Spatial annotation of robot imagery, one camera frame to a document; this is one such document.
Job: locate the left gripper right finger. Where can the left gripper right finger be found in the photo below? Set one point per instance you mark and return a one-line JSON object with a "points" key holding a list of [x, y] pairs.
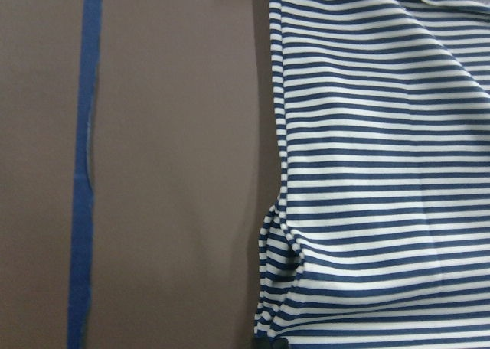
{"points": [[281, 343]]}

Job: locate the blue white striped polo shirt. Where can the blue white striped polo shirt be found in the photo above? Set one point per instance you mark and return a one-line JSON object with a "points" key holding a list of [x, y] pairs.
{"points": [[379, 237]]}

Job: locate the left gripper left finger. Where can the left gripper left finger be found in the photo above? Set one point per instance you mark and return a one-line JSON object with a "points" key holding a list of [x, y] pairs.
{"points": [[261, 343]]}

